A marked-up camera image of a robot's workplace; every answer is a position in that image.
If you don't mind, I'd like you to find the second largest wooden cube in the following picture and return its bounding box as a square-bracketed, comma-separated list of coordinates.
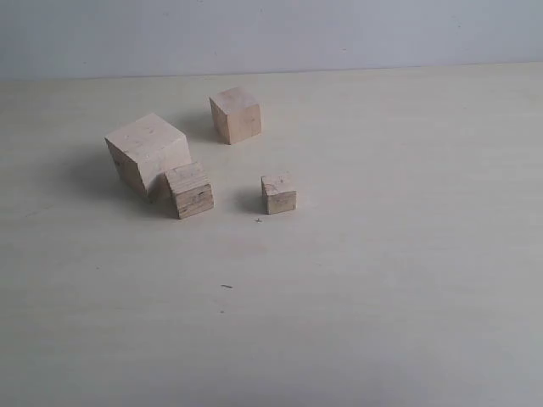
[209, 86, 262, 145]

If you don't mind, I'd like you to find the smallest wooden cube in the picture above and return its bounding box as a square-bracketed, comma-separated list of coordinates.
[260, 172, 297, 215]

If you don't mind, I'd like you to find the layered plywood cube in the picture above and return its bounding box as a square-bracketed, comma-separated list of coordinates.
[165, 162, 214, 220]

